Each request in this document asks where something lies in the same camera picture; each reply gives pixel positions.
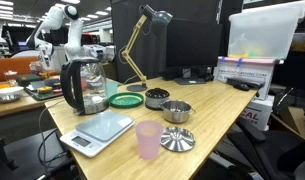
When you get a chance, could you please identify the silver steel pot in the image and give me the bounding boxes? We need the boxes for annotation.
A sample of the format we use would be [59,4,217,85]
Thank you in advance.
[159,99,196,124]

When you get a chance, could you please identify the silver steel lid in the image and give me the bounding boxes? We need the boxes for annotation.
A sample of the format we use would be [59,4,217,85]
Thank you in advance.
[160,125,196,153]

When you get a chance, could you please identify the white kitchen scale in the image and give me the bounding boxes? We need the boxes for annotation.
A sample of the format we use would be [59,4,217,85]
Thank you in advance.
[59,109,136,158]

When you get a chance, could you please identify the pink flat lid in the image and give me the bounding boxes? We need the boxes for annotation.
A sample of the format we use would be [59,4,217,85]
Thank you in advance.
[217,55,285,66]

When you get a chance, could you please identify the round black grey tin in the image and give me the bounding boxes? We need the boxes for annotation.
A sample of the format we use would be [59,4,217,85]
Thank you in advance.
[144,87,171,111]

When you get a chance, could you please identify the green round plate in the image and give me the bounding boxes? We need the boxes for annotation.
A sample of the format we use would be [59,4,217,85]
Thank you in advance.
[107,92,145,109]

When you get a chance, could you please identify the black fabric curtain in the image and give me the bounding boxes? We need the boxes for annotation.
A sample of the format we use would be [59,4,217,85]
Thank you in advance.
[111,0,226,84]

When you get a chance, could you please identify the teal plastic cup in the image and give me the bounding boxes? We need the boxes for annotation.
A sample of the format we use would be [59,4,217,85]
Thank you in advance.
[105,81,120,98]

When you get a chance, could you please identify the pink plastic cup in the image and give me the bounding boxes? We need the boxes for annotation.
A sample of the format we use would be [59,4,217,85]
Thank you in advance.
[135,120,164,160]

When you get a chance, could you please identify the glass electric kettle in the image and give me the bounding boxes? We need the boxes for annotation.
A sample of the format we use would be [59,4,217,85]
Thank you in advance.
[59,57,110,116]

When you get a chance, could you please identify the black computer monitor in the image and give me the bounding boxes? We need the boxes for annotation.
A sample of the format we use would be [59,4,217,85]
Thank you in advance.
[165,18,224,85]

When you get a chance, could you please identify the yellow desk lamp grey shade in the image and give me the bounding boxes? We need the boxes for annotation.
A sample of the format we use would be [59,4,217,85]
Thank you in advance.
[121,3,174,93]

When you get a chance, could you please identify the black computer mouse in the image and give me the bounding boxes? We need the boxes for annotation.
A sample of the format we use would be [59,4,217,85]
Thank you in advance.
[232,82,251,92]

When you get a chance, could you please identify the white printed cardboard box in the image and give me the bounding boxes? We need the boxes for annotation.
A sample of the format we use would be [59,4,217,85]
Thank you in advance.
[213,61,276,101]

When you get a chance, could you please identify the yellow green sponge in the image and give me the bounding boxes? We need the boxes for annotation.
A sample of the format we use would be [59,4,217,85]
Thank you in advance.
[36,85,54,96]

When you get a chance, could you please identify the white box red letters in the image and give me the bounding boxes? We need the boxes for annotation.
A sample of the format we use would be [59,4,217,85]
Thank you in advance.
[243,94,276,132]

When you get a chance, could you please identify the black tray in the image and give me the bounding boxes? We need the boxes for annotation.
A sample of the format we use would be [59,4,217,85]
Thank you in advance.
[24,78,65,101]

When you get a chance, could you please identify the dark green box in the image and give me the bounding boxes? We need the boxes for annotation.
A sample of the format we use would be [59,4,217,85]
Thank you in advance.
[15,73,44,88]

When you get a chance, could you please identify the clear plastic storage bin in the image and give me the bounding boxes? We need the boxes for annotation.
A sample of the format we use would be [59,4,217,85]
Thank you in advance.
[227,1,305,61]

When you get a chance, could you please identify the wooden side table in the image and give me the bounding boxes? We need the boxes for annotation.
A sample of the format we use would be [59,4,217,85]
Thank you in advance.
[0,79,65,119]

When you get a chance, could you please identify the black office chair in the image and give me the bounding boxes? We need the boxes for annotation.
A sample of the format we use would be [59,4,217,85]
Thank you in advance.
[208,116,305,180]

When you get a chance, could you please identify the orange sofa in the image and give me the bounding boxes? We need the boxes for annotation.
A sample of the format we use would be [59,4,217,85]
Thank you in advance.
[0,55,40,84]

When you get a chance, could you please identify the glass jar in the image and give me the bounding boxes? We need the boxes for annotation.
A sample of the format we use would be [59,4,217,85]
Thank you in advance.
[3,69,19,88]

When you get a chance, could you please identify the white bowl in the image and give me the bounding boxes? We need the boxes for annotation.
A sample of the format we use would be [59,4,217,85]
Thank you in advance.
[0,86,25,101]

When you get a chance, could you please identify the black power cable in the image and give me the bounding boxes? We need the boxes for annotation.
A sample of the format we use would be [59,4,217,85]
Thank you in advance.
[36,99,71,168]

